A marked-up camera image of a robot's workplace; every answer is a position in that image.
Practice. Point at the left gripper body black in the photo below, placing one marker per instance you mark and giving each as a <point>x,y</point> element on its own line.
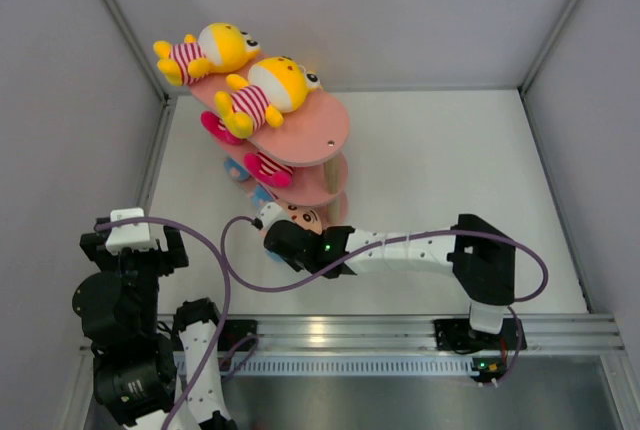
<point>148,265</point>

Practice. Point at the yellow plush striped shirt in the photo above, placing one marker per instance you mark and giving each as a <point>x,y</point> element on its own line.
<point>273,87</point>

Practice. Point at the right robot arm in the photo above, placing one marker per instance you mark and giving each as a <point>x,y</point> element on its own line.
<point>477,255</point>

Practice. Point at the pink plush striped shirt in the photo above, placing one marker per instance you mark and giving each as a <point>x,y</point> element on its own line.
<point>215,126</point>

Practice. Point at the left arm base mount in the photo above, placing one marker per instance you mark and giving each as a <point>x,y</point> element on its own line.
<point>236,333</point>

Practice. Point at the large yellow plush on shelf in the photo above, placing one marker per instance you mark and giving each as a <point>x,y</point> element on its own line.
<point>220,48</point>

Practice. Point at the blue plush under shelf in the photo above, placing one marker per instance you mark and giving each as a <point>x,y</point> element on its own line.
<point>235,171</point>

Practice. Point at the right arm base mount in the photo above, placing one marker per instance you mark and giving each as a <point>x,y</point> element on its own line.
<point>456,335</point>

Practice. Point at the peach-faced boy plush doll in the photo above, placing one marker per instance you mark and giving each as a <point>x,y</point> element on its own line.
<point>259,196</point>

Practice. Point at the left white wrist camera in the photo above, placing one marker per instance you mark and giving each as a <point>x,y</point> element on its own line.
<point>136,236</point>

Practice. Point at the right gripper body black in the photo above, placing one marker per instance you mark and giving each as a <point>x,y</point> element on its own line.
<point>299,265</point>

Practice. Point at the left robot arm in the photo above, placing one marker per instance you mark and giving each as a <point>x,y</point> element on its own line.
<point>144,379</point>

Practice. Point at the slotted grey cable duct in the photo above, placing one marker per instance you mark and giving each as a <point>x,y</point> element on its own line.
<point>266,365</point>

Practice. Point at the aluminium front rail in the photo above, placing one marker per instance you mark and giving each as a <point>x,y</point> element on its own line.
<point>560,334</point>

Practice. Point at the white pink-eared plush toy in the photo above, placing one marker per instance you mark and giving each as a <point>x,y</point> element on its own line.
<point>268,171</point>

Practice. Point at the pink three-tier wooden shelf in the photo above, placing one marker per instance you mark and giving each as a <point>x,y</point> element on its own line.
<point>310,140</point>

